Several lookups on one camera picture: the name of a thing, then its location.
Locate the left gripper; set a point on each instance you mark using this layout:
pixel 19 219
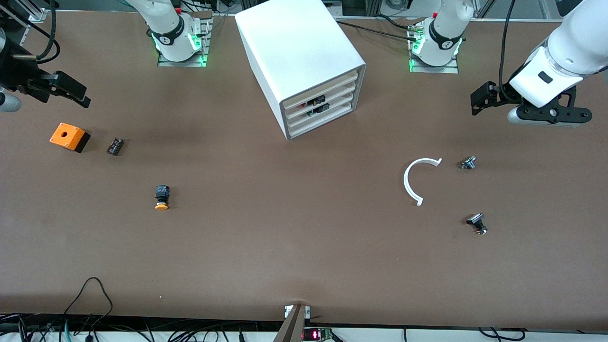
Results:
pixel 501 94

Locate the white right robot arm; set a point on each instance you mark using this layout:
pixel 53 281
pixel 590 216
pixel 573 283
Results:
pixel 166 28

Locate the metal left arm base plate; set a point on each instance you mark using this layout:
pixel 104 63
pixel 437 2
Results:
pixel 446 70

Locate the white table edge bracket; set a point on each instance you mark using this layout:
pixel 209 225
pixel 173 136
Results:
pixel 287 311

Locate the black push button switch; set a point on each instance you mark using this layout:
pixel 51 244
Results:
pixel 319 110

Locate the small black contact block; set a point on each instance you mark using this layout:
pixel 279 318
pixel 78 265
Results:
pixel 115 146

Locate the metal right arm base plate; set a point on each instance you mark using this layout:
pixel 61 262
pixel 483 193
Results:
pixel 171 63

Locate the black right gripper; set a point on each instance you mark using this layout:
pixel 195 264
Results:
pixel 14 71

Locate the red push button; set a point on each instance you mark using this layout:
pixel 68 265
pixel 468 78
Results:
pixel 317 100

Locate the small silver metal switch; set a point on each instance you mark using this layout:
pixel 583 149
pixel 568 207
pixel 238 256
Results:
pixel 468 163

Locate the orange button enclosure box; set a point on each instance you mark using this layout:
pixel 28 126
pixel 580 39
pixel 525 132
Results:
pixel 65 134

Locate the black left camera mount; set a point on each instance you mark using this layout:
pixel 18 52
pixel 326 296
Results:
pixel 553 113

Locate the white plastic tray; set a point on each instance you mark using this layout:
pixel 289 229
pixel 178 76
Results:
pixel 342 93

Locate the aluminium frame corner bracket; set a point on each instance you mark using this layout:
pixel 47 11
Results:
pixel 38 15

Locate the device with red display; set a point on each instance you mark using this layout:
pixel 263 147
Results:
pixel 316 335

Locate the white drawer cabinet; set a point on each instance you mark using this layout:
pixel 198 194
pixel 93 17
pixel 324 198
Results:
pixel 294 42

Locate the cream cabinet drawer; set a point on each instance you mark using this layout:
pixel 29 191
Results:
pixel 342 102
pixel 342 112
pixel 342 82

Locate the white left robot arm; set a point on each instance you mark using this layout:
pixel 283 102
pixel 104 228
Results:
pixel 444 33

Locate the yellow push button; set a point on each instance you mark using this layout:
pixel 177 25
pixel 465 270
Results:
pixel 162 194

